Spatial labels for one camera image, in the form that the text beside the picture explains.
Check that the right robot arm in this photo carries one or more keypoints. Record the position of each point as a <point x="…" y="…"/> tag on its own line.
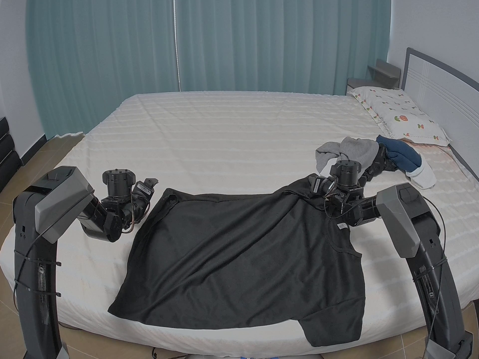
<point x="396" y="215"/>

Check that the black T-shirt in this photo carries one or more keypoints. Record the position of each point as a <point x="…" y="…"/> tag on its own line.
<point x="239" y="256"/>

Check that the bed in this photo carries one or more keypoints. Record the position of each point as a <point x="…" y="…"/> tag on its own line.
<point x="243" y="133"/>

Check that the pile of clothes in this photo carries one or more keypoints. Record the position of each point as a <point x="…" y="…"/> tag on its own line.
<point x="357" y="150"/>

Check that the blue-green curtain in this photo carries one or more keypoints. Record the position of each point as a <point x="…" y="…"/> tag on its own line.
<point x="104" y="51"/>
<point x="280" y="32"/>

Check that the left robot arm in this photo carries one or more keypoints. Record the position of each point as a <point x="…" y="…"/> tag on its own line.
<point x="56" y="200"/>

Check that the black chest of drawers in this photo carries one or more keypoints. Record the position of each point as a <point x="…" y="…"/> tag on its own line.
<point x="7" y="155"/>

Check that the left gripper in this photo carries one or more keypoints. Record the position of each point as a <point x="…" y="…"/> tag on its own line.
<point x="144" y="189"/>

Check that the grey bedside table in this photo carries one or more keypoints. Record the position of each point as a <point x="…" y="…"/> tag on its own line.
<point x="385" y="69"/>

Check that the white printed pillow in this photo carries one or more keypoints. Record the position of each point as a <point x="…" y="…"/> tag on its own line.
<point x="404" y="114"/>

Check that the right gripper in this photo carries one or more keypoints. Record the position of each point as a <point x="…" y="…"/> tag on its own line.
<point x="323" y="185"/>

